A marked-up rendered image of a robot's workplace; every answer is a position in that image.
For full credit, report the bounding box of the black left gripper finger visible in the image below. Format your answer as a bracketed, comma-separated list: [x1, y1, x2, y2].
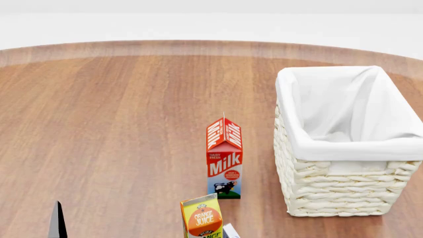
[48, 200, 68, 238]

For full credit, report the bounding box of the white woven wicker basket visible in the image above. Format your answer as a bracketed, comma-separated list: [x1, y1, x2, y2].
[273, 65, 423, 218]

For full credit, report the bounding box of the white cloth basket liner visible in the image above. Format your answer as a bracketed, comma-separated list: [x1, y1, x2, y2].
[275, 65, 423, 176]

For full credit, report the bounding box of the orange juice carton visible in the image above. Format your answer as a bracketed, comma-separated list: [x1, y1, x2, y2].
[179, 192, 224, 238]

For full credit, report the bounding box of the small white blue box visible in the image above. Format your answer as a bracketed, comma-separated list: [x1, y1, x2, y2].
[222, 222, 241, 238]

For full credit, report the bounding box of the red milk carton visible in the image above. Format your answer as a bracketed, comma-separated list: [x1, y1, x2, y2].
[206, 111, 244, 200]

